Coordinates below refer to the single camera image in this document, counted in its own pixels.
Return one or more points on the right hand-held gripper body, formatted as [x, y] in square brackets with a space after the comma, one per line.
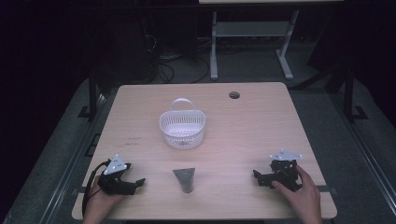
[285, 172]

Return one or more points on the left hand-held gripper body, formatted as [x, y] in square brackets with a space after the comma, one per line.
[114, 183]

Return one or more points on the person's left hand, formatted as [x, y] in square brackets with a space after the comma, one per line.
[101, 200]

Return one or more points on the person's right hand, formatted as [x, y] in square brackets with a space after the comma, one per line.
[303, 194]

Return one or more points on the white plastic basket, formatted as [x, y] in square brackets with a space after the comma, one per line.
[182, 128]

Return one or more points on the black metal stand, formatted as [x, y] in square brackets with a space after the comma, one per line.
[348, 93]
[92, 93]

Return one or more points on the metal floor rail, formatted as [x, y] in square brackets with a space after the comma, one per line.
[364, 146]
[73, 157]

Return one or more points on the grey metal desk frame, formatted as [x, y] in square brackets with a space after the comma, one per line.
[249, 29]

